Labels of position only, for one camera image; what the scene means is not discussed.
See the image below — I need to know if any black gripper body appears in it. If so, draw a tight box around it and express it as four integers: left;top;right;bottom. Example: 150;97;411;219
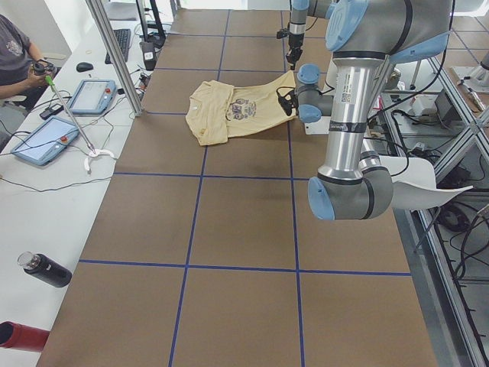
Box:
277;91;299;115
286;33;304;69

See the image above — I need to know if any blue teach pendant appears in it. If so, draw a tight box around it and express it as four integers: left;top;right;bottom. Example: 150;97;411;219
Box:
11;116;79;166
69;79;117;115

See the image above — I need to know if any near blue teach pendant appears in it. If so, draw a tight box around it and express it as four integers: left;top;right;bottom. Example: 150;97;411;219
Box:
11;116;79;166

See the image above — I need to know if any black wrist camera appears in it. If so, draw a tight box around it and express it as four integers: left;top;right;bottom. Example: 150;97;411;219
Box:
276;28;289;39

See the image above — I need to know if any far blue teach pendant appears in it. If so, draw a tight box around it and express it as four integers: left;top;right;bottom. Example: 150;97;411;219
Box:
69;79;117;115

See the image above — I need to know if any red cylinder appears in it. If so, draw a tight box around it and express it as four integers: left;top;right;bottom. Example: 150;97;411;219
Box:
1;321;50;352

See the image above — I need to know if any seated person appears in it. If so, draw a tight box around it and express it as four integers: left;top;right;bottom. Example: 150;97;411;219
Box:
1;15;57;110

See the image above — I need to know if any black keyboard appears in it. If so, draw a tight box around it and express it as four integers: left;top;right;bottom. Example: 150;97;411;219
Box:
113;28;131;62

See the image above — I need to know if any aluminium frame post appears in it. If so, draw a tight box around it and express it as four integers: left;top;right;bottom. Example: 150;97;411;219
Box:
86;0;143;117

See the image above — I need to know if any black water bottle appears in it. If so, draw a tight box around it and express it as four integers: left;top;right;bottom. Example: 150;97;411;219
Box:
18;252;72;287

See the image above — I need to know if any black box with label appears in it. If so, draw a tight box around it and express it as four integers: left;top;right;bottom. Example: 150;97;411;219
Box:
140;41;157;71

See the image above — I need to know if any beige long-sleeve graphic shirt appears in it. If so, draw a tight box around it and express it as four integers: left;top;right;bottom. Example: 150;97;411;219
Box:
186;71;296;146

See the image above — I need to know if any black computer mouse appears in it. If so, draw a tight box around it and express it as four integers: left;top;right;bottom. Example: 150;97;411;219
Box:
76;62;94;73

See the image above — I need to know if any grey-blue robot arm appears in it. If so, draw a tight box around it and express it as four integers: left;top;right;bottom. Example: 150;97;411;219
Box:
278;1;455;220
286;0;332;70

